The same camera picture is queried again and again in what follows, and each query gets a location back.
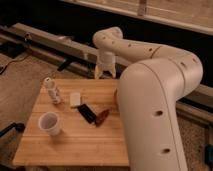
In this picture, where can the blue object at edge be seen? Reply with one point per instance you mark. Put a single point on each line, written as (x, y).
(209, 156)

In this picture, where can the orange bowl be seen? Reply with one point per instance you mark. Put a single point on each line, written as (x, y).
(116, 99)

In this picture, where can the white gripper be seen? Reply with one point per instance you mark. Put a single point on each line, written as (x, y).
(105, 61)

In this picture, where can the wooden table board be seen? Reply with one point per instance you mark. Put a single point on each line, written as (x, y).
(79, 143)

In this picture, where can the black rectangular bar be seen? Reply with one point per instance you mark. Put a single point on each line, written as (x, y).
(87, 113)

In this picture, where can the white square block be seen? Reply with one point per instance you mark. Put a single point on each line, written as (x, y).
(75, 99)

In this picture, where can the black handle object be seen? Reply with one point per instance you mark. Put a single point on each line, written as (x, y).
(19, 127)

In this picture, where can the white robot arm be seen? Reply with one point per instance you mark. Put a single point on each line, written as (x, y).
(148, 89)

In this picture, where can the white plastic cup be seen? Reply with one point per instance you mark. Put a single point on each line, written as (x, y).
(49, 122)

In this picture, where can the long metal rail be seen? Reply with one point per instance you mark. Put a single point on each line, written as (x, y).
(193, 106)

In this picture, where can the brown oblong snack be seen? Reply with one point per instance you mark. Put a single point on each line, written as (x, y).
(101, 117)

